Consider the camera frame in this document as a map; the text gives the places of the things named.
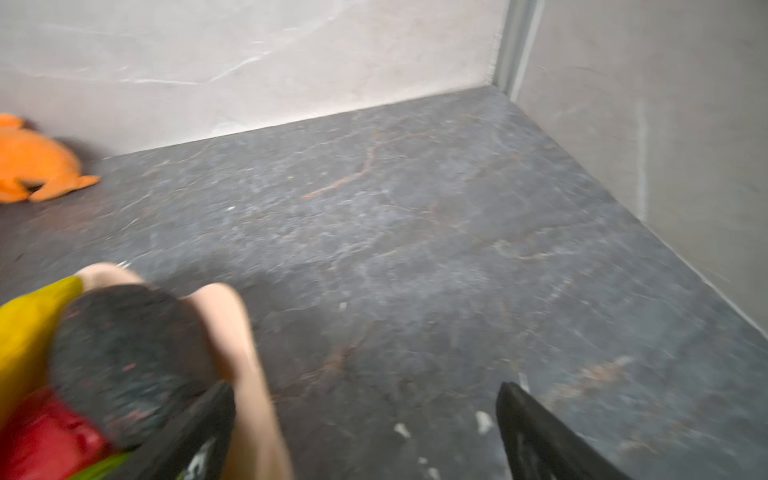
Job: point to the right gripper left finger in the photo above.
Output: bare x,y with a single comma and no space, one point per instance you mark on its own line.
193,445

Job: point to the banana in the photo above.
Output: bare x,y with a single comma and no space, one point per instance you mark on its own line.
28,324

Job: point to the green fruit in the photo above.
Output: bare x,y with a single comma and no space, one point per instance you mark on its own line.
103,468

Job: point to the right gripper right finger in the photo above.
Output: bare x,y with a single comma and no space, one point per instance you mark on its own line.
538,445

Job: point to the dark avocado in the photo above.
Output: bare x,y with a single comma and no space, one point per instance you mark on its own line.
128,359

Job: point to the pink shell-shaped plate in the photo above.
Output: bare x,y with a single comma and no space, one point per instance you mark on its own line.
257,449

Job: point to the orange fish plush toy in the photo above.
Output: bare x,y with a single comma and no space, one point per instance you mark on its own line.
36,168

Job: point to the red fruit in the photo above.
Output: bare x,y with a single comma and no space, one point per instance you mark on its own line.
44,439

